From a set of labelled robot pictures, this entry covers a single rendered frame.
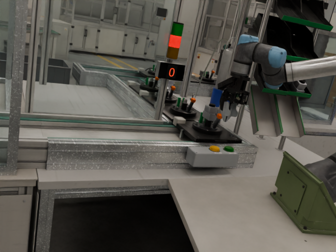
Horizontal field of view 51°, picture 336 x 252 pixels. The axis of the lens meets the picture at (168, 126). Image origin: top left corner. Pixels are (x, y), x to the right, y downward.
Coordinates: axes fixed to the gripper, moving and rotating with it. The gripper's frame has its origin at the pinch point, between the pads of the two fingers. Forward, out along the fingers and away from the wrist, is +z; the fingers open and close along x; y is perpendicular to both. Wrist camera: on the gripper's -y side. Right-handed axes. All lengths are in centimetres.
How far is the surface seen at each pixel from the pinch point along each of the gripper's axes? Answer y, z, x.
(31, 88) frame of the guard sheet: -26, 1, -76
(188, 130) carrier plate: -9.7, 10.0, -10.2
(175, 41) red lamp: -22.1, -26.5, -19.6
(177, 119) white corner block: -19.8, 8.4, -11.4
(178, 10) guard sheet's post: -26, -39, -19
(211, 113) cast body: -10.1, 1.4, -0.4
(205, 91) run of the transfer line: -128, 17, 70
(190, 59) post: -119, -8, 44
